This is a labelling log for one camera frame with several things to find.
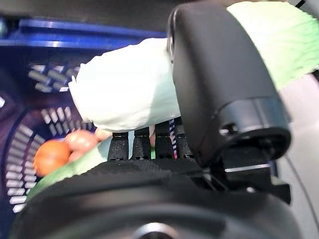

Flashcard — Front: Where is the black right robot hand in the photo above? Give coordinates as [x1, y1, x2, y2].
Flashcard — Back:
[9, 2, 308, 239]

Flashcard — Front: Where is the blue plastic shopping basket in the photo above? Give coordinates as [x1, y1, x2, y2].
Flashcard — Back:
[0, 17, 175, 217]

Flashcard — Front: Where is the green white napa cabbage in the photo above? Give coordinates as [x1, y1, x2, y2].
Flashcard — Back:
[24, 136, 113, 200]
[68, 0, 319, 132]

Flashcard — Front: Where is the round orange vegetable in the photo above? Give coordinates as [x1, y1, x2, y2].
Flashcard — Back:
[32, 139, 72, 176]

